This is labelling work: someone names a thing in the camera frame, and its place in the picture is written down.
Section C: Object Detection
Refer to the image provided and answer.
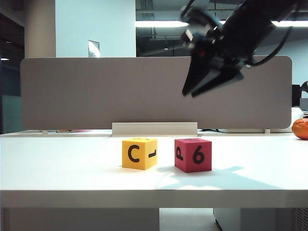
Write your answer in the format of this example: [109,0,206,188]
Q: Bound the colourful flat papers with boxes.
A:
[55,129,93,133]

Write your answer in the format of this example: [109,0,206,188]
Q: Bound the orange ball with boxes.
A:
[291,118,308,140]

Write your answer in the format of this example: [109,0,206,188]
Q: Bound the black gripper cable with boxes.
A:
[244,25,294,68]

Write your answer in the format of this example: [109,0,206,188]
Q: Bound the long ceiling light strip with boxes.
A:
[135,20,308,28]

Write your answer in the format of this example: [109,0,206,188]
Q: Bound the black monitor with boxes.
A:
[292,81,308,108]

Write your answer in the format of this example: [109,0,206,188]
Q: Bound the yellow letter block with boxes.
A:
[122,138,158,171]

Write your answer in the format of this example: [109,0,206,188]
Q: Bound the framed wall poster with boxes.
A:
[88,40,100,58]

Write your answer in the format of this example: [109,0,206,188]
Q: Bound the pink letter block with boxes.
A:
[174,138,213,173]

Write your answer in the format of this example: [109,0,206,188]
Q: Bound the grey fabric desk divider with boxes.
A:
[20,55,293,131]

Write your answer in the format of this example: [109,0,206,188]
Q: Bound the black camera cable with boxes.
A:
[180,0,196,18]

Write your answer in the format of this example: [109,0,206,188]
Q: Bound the grey under-desk panel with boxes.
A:
[8,208,160,231]

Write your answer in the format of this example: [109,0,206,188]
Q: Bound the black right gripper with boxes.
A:
[181,25,257,98]

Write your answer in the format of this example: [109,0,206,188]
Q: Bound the white divider bracket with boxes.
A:
[112,122,199,138]

